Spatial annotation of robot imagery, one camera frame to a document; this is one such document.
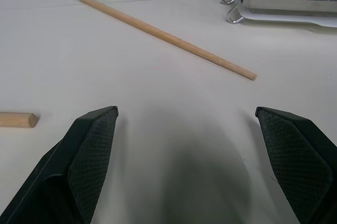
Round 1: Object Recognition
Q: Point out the wooden chopstick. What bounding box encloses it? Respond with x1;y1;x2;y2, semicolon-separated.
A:
0;112;38;129
76;0;257;81

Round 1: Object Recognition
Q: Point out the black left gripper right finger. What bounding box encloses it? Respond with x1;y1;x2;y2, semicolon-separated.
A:
254;106;337;224

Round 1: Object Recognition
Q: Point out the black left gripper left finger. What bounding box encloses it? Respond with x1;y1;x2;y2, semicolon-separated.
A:
0;105;119;224

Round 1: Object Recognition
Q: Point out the white drip tray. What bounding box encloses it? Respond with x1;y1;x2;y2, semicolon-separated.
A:
243;7;337;28

